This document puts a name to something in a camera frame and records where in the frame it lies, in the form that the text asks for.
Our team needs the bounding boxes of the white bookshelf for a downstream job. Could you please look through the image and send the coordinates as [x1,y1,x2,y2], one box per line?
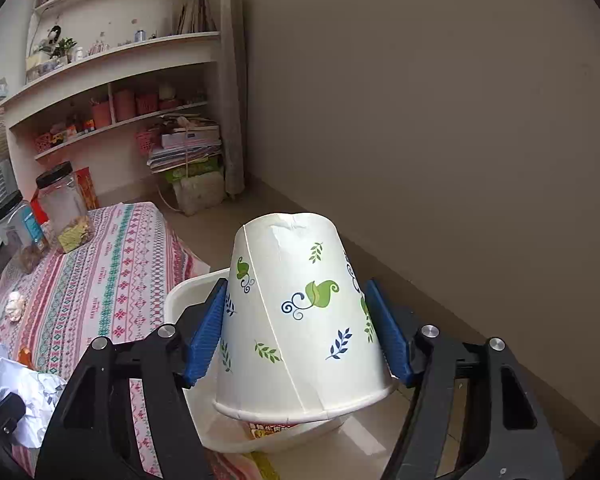
[0,0,226,211]

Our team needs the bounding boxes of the yellow wrapper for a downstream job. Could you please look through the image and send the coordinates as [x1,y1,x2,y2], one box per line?
[250,452,282,480]

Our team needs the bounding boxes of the plastic jar with dark nuts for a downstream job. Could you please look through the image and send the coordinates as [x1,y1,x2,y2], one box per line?
[0,191,50,275]

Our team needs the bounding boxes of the white plastic bin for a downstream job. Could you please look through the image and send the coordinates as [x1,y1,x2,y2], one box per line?
[165,267,348,455]

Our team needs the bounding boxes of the white leaf print paper cup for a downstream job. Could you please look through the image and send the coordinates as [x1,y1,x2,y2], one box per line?
[212,212,400,423]

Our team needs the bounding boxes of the plastic jar with yellow label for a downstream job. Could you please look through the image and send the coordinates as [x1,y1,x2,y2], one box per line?
[35,161,96,254]

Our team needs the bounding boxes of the crumpled white tissue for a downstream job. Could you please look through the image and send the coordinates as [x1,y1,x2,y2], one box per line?
[7,291,27,322]

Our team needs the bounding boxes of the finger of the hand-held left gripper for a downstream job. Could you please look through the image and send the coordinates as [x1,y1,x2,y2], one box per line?
[0,392,27,436]

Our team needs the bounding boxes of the white plastic bag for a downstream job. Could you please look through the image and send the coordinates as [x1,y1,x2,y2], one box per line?
[172,170,226,217]

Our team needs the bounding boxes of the beige curtain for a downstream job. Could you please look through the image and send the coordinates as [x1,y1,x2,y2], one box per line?
[219,0,247,200]

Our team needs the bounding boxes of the upright leaning books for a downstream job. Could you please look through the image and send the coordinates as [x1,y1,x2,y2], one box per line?
[175,0,217,36]

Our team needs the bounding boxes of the white paper ball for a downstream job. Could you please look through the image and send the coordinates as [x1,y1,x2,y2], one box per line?
[0,342,67,448]

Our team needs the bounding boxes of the pile of papers and books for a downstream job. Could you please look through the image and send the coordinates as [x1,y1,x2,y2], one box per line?
[146,114,224,176]

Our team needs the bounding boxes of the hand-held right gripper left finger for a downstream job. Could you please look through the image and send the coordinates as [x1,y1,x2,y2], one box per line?
[35,279,228,480]

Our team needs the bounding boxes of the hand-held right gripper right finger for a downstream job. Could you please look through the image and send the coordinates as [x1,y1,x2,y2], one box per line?
[364,279,566,480]

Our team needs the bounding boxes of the small green plant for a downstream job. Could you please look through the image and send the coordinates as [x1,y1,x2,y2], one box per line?
[50,37,78,63]

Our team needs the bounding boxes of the red paper noodle cup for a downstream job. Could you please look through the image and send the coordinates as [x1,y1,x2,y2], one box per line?
[245,421,303,442]

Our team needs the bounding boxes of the red cardboard box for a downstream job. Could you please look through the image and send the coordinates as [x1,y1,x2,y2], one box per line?
[30,167,99,226]

